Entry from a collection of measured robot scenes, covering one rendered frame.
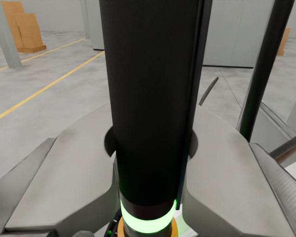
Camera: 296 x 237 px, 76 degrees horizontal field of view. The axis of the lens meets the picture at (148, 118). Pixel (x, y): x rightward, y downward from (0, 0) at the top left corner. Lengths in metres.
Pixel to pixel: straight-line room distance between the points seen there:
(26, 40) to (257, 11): 7.30
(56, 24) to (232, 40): 11.25
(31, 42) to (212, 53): 6.17
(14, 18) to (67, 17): 5.92
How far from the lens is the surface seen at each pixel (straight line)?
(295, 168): 0.56
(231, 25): 5.77
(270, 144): 1.36
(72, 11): 13.87
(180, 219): 0.19
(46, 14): 14.76
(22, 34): 8.53
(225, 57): 5.90
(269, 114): 1.36
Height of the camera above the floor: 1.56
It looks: 31 degrees down
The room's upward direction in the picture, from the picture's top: straight up
